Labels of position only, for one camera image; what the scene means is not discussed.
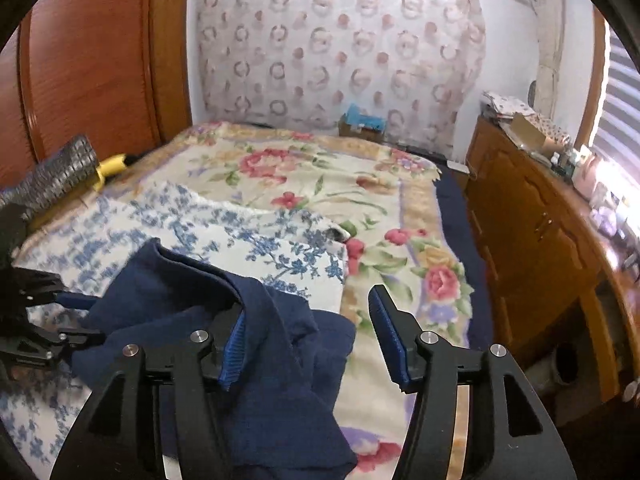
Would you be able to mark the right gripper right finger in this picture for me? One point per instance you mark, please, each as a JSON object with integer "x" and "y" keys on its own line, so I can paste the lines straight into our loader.
{"x": 510, "y": 436}

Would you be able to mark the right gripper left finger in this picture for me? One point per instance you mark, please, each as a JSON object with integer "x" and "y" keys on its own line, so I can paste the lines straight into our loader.
{"x": 117, "y": 434}

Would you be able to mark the navy blue t-shirt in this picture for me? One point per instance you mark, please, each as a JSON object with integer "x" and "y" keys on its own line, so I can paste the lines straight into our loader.
{"x": 275, "y": 424}

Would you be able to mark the blue floral white quilt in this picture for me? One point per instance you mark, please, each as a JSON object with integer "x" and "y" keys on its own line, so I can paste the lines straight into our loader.
{"x": 296, "y": 252}

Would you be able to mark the dark circle-patterned pillow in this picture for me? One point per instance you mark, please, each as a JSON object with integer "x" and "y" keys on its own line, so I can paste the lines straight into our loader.
{"x": 72, "y": 167}

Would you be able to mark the yellow cushion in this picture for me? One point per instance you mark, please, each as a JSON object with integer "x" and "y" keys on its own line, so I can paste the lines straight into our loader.
{"x": 108, "y": 168}

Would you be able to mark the long wooden cabinet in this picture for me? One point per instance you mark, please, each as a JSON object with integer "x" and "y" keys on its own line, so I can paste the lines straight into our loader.
{"x": 545, "y": 259}

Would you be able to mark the brown wooden wardrobe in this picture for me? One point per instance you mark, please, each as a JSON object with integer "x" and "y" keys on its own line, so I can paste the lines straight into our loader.
{"x": 113, "y": 70}

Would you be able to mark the navy blue bed sheet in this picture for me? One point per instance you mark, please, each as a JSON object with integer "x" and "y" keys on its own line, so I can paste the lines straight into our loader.
{"x": 460, "y": 238}

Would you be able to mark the red floral cream blanket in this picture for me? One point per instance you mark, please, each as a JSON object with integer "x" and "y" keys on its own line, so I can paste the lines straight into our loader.
{"x": 385, "y": 199}

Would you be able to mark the open cardboard box on cabinet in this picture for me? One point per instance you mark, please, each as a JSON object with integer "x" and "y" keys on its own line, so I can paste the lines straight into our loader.
{"x": 539, "y": 134}

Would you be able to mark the striped window blind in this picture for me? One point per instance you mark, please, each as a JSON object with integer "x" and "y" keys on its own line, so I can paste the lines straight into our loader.
{"x": 616, "y": 136}

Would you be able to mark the cardboard box with blue items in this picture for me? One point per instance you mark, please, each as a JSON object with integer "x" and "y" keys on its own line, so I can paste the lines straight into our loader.
{"x": 355, "y": 123}

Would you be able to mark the circle-patterned sheer curtain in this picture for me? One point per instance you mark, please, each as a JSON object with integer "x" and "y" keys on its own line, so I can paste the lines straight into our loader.
{"x": 302, "y": 64}

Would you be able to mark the beige side curtain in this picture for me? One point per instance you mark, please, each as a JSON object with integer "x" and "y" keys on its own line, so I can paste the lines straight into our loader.
{"x": 551, "y": 20}

